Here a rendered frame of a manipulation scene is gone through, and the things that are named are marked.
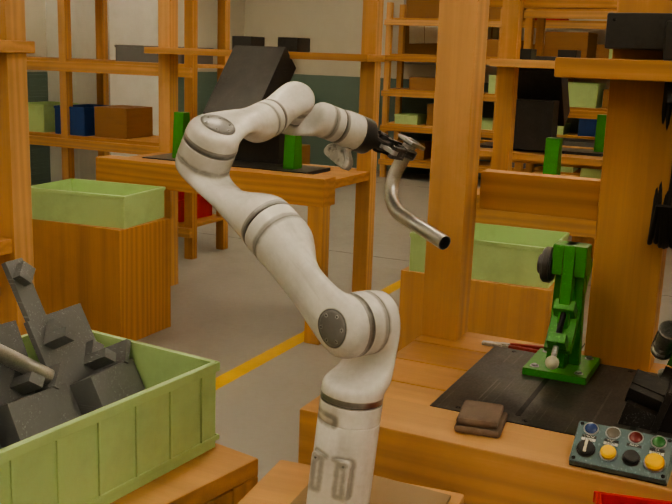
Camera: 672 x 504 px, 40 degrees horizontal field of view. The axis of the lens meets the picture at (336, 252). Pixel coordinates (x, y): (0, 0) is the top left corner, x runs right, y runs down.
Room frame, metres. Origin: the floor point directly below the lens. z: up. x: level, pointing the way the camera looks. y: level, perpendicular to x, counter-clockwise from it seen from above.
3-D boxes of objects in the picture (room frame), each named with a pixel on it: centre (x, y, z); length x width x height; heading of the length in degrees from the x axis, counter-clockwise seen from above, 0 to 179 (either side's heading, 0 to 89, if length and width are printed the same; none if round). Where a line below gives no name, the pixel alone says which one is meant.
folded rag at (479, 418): (1.52, -0.27, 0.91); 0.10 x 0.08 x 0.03; 162
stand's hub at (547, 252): (1.86, -0.44, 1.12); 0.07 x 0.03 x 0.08; 154
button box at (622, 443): (1.38, -0.47, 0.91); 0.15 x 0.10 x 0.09; 64
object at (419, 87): (11.48, -1.98, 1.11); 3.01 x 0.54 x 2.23; 65
